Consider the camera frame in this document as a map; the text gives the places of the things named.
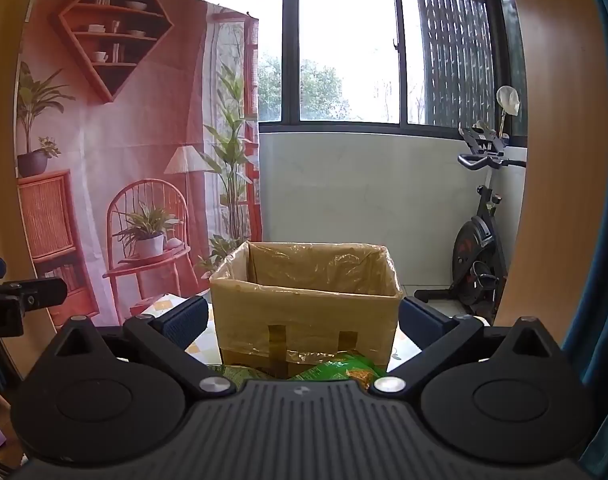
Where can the taped cardboard box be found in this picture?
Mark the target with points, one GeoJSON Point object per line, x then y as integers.
{"type": "Point", "coordinates": [304, 315]}

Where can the wooden door frame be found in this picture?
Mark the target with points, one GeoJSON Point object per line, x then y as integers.
{"type": "Point", "coordinates": [548, 135]}

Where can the black framed window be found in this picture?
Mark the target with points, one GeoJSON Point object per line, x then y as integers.
{"type": "Point", "coordinates": [344, 50]}

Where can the checkered tablecloth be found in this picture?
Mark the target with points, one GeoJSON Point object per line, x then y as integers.
{"type": "Point", "coordinates": [154, 305]}

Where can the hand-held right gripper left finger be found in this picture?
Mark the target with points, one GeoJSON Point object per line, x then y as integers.
{"type": "Point", "coordinates": [184, 317]}

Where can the blue curtain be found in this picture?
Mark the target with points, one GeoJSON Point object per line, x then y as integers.
{"type": "Point", "coordinates": [603, 260]}

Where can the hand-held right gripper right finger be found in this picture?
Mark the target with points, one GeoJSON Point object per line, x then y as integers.
{"type": "Point", "coordinates": [417, 316]}

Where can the white pouch on stick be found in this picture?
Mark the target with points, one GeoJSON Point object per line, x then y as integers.
{"type": "Point", "coordinates": [508, 99]}

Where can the black exercise bike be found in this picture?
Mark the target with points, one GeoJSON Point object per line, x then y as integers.
{"type": "Point", "coordinates": [476, 255]}

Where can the green snack packet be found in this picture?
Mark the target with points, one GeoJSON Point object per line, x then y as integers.
{"type": "Point", "coordinates": [344, 370]}
{"type": "Point", "coordinates": [236, 375]}

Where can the printed room backdrop cloth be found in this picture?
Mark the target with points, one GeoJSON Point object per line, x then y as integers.
{"type": "Point", "coordinates": [134, 135]}

